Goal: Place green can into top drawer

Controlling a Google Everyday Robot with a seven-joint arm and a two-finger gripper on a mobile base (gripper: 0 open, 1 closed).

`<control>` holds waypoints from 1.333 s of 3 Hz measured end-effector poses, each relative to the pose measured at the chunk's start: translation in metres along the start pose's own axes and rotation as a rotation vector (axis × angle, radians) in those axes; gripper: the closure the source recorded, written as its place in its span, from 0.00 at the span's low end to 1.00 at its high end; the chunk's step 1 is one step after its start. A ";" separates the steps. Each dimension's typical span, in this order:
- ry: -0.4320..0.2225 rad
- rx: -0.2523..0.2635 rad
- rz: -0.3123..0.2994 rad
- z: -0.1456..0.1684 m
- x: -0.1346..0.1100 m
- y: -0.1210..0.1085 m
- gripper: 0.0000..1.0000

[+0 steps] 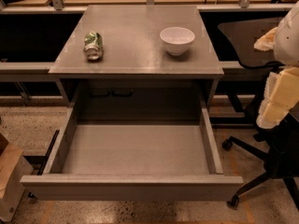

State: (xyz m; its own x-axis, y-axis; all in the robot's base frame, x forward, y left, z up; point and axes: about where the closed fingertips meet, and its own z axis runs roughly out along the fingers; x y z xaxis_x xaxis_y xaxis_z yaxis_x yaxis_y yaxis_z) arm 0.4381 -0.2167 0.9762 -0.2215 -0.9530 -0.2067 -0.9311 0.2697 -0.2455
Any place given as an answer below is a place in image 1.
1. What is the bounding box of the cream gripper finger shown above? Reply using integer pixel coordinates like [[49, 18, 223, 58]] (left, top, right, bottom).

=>
[[254, 27, 278, 51], [256, 67, 299, 129]]

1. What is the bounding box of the crushed green soda can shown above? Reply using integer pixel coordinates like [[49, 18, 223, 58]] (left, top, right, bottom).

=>
[[83, 31, 104, 61]]

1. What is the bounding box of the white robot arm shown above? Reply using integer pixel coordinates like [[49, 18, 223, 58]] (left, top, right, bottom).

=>
[[254, 2, 299, 129]]

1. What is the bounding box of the grey drawer cabinet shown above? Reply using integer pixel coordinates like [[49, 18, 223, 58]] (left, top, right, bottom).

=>
[[50, 6, 223, 123]]

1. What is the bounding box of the grey open top drawer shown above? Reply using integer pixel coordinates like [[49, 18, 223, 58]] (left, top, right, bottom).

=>
[[21, 108, 243, 202]]

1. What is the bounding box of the black office chair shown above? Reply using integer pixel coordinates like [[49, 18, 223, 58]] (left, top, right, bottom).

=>
[[222, 15, 299, 208]]

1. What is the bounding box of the white ceramic bowl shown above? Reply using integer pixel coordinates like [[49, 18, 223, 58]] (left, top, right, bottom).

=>
[[160, 27, 195, 56]]

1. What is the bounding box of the cardboard box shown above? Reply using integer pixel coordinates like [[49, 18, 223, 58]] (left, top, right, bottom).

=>
[[0, 133, 33, 221]]

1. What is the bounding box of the black drawer slide rail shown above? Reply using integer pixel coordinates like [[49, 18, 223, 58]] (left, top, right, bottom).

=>
[[37, 130, 60, 175]]

